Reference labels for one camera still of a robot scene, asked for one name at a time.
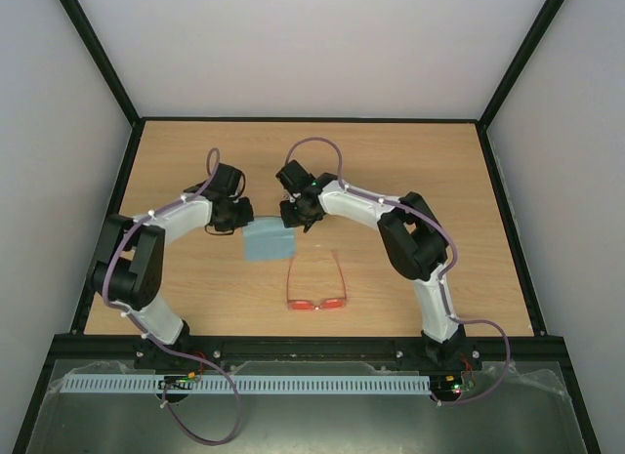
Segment left electronics board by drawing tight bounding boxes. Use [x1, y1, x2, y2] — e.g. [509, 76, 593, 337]
[156, 371, 203, 391]

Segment electronics board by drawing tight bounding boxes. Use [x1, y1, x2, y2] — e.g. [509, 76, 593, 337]
[156, 371, 203, 391]
[430, 370, 477, 397]

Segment right electronics board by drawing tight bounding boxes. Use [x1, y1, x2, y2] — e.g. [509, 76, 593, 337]
[430, 370, 477, 397]

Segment blue cleaning cloth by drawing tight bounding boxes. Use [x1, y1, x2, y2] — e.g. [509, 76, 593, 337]
[242, 216, 296, 262]

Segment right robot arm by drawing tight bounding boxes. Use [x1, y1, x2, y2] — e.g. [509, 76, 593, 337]
[276, 160, 466, 368]

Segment black front mounting rail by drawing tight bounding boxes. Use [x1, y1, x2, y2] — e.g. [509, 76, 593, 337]
[48, 334, 570, 372]

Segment black aluminium frame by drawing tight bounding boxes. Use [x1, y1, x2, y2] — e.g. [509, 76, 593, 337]
[0, 0, 625, 454]

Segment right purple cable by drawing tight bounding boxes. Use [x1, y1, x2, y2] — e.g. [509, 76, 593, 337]
[284, 137, 512, 407]

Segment purple cable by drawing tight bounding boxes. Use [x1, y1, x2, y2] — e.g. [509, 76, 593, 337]
[284, 137, 512, 407]
[104, 147, 243, 445]

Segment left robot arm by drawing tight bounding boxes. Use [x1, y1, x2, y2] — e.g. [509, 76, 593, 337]
[87, 163, 254, 349]

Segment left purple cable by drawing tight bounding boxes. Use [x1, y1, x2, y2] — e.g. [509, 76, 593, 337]
[104, 147, 243, 445]

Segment light blue slotted cable duct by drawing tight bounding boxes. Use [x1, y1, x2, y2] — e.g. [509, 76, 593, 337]
[60, 374, 431, 395]

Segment red sunglasses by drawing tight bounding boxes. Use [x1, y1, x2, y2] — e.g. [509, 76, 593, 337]
[285, 250, 348, 311]

